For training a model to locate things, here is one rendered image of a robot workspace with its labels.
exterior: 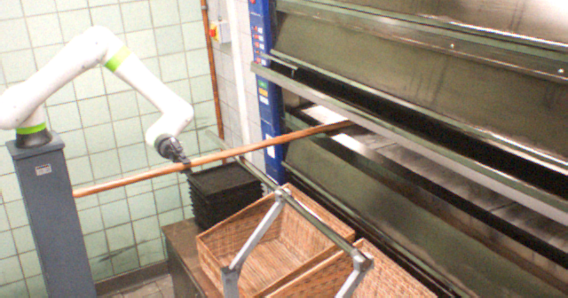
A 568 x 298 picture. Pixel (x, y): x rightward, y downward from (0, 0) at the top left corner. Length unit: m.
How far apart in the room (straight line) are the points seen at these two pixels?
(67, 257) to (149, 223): 0.91
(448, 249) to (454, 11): 0.74
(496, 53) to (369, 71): 0.57
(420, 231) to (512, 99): 0.64
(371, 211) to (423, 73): 0.64
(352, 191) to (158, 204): 1.61
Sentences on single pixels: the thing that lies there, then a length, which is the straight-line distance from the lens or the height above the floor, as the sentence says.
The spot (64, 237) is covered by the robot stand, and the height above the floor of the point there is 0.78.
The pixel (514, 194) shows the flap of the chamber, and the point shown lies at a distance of 1.48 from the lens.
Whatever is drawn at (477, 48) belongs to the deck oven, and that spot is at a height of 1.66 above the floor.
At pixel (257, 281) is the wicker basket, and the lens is 2.67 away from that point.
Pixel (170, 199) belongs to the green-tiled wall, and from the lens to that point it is 3.73.
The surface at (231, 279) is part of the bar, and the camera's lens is 2.09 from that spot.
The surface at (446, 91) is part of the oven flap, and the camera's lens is 1.80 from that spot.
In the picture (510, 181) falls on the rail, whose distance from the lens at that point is 1.48.
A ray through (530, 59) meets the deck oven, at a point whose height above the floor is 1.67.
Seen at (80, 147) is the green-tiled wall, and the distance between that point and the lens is 3.50.
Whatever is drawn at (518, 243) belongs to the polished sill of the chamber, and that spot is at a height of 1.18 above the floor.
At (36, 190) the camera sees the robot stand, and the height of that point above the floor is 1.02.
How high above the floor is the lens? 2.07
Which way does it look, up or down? 21 degrees down
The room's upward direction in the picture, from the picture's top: 5 degrees counter-clockwise
